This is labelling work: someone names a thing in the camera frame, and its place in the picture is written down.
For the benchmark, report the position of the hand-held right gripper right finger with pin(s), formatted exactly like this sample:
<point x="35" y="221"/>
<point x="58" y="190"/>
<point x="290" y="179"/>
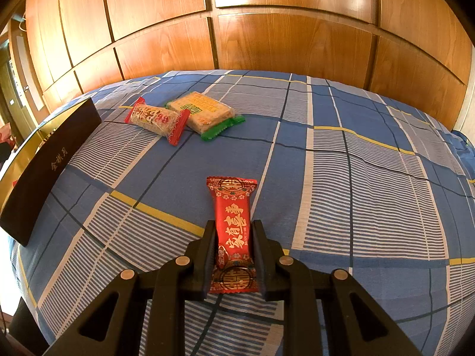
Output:
<point x="261" y="263"/>

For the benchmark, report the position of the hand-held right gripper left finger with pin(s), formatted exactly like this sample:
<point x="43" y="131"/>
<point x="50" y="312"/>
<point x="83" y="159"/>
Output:
<point x="206" y="263"/>

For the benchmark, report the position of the red gold-print snack bar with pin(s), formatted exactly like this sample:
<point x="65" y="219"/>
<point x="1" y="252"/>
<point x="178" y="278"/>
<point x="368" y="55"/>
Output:
<point x="233" y="222"/>

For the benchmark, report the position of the yellow green-edged cracker packet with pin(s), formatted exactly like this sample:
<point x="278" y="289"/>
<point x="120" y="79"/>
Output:
<point x="204" y="113"/>

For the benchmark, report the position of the red-ended clear rice-cake packet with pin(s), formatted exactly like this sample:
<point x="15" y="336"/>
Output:
<point x="156" y="118"/>

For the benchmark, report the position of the dark brown gift box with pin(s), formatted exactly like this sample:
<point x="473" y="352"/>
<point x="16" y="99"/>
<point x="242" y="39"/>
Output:
<point x="52" y="167"/>

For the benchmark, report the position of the blue plaid bed sheet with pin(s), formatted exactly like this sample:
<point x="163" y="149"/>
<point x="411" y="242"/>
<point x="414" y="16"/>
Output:
<point x="352" y="211"/>

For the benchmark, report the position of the wooden panelled wardrobe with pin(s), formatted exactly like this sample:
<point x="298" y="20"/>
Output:
<point x="259" y="44"/>

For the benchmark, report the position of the wooden door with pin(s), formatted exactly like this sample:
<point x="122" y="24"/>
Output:
<point x="22" y="81"/>

